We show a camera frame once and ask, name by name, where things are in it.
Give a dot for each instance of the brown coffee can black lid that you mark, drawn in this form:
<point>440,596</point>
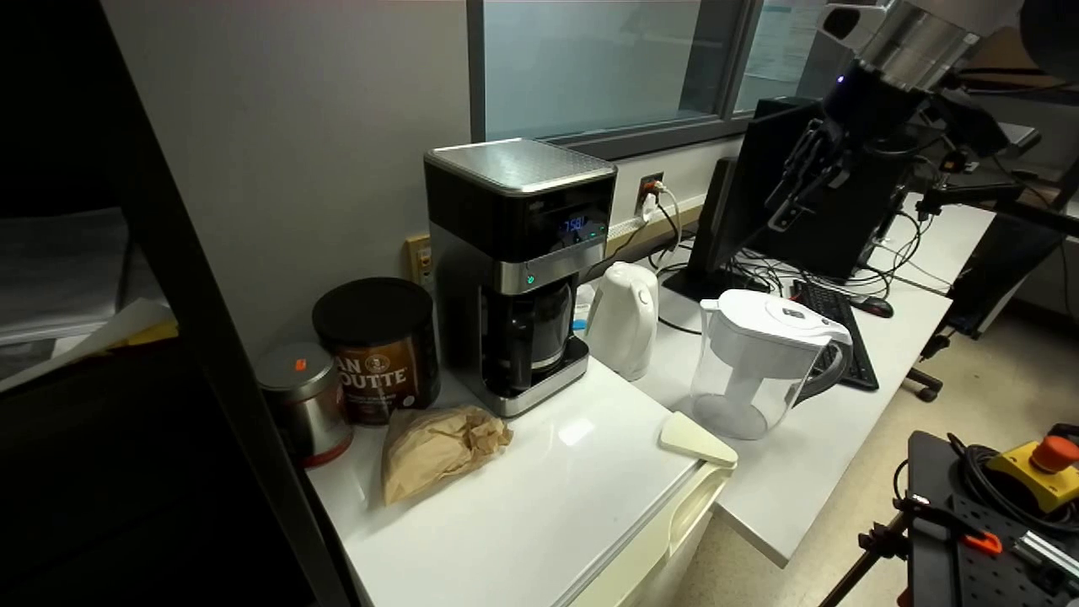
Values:
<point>379,354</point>

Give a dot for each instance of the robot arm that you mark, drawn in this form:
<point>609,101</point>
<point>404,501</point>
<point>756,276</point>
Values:
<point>915,38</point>

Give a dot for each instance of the black shelf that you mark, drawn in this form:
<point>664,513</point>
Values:
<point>126,472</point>

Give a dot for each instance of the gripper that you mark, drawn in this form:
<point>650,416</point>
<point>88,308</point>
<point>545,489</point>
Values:
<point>872,105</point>

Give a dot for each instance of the white mini fridge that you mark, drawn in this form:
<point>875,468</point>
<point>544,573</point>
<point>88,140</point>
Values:
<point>548,497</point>

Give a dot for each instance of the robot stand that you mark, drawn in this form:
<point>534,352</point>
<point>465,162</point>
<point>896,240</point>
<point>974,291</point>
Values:
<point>969,573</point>

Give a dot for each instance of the wall socket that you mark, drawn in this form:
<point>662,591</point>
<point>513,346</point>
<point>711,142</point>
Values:
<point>650,194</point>

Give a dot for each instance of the glass coffee carafe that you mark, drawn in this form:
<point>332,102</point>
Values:
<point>539,333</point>

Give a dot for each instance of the black computer mouse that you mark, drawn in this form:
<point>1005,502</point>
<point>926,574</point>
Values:
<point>872,307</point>

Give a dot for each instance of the black and steel coffee machine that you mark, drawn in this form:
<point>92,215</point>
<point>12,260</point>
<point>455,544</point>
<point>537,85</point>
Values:
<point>514,228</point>

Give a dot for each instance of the office chair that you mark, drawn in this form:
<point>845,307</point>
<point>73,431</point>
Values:
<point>999,270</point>

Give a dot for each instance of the black monitor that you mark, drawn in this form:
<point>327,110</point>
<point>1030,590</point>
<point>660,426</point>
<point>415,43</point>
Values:
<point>750,211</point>

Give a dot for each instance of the beige wall plate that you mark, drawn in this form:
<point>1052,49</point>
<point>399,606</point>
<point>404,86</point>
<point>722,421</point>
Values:
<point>419,260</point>

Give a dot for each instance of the white electric kettle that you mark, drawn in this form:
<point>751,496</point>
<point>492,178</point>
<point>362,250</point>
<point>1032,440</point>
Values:
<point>624,324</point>

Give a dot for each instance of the metal canister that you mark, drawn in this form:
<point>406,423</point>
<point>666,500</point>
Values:
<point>303,405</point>

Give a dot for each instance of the crumpled brown paper bag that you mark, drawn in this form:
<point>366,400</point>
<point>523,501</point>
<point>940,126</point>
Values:
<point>438,447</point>

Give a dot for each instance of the orange clamp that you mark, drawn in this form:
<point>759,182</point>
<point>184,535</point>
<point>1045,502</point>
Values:
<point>982,541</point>

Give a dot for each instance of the black keyboard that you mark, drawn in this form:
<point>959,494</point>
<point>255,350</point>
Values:
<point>847,337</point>

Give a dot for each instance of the window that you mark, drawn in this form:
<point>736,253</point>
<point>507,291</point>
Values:
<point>607,67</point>

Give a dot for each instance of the white water filter pitcher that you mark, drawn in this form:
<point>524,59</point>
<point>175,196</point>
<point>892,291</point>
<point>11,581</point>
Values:
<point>750,354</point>

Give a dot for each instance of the yellow emergency stop button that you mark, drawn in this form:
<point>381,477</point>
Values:
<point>1041,472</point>

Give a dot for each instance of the stack of papers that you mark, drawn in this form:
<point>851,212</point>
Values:
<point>59,287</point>

